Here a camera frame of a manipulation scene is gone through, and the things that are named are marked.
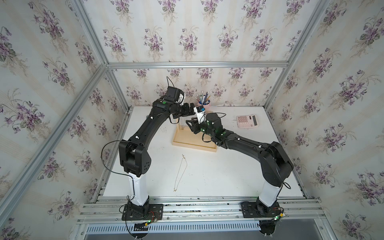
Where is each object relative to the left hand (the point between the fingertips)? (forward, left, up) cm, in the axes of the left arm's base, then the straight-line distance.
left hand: (193, 112), depth 84 cm
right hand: (-4, +2, -3) cm, 6 cm away
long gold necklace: (-26, +9, -25) cm, 37 cm away
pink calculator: (+12, -41, -22) cm, 48 cm away
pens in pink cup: (+26, -8, -14) cm, 31 cm away
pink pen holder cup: (+20, -10, -15) cm, 27 cm away
